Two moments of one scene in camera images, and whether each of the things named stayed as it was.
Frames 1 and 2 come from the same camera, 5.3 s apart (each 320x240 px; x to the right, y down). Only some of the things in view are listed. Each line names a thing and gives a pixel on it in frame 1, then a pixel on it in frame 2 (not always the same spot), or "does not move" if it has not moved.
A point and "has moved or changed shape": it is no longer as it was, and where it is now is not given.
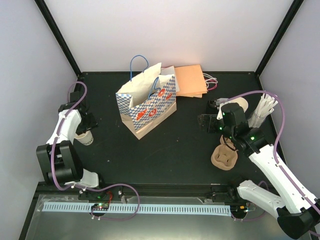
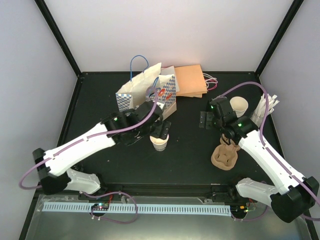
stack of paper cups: (242, 102) has moved or changed shape
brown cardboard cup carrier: (224, 156) does not move
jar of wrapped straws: (265, 106) does not move
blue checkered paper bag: (148, 99) does not move
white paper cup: (85, 138) has moved or changed shape
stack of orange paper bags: (190, 81) does not move
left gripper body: (86, 123) to (156, 132)
